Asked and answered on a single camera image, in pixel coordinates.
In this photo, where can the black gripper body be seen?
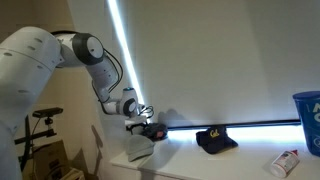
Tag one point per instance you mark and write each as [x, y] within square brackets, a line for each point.
[138, 126]

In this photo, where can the light grey cap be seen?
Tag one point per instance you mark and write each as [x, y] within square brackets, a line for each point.
[140, 146]

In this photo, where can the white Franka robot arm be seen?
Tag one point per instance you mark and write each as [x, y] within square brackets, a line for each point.
[30, 66]

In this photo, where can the dark grey cap red patch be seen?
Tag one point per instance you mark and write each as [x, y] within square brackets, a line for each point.
[156, 130]

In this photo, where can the navy cap yellow Cal logo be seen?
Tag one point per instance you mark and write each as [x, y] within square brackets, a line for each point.
[215, 141]

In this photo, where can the white bottle red cap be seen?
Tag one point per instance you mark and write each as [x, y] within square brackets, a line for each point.
[283, 163]

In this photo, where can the white box on floor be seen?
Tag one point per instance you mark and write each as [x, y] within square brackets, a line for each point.
[71, 174]

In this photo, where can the brown cardboard box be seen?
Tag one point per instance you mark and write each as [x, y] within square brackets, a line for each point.
[46, 156]

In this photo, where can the white window roller blind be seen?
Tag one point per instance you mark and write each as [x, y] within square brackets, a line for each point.
[216, 66]

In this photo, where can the blue plastic bin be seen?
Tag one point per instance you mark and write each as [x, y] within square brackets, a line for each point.
[310, 126]

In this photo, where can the black camera on stand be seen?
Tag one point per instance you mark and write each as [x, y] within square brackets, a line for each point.
[46, 112]

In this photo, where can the black camera stand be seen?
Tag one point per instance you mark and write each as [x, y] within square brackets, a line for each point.
[40, 134]

